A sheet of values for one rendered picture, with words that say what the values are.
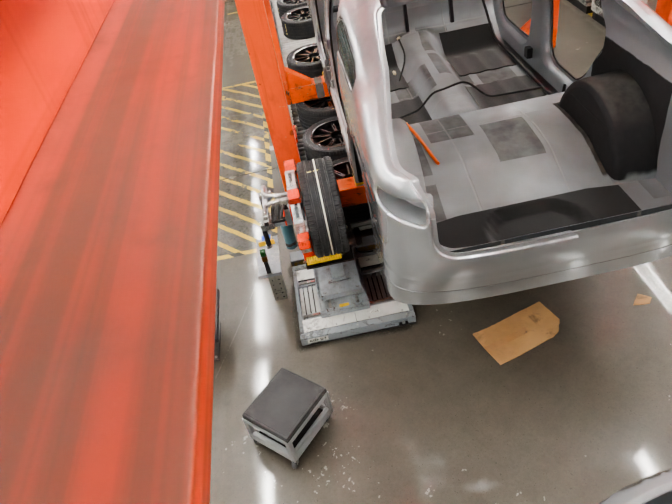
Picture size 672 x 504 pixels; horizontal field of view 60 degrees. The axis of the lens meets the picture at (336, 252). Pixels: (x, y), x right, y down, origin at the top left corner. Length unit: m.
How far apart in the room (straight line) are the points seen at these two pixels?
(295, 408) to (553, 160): 2.22
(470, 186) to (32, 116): 3.47
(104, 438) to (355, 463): 3.45
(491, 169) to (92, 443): 3.73
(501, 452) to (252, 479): 1.46
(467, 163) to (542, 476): 1.91
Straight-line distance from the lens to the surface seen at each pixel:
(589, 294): 4.50
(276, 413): 3.53
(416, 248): 2.91
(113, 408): 0.24
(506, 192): 3.81
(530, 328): 4.21
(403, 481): 3.58
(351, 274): 4.34
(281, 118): 4.06
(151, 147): 0.40
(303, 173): 3.75
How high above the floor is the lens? 3.17
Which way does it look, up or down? 40 degrees down
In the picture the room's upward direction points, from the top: 12 degrees counter-clockwise
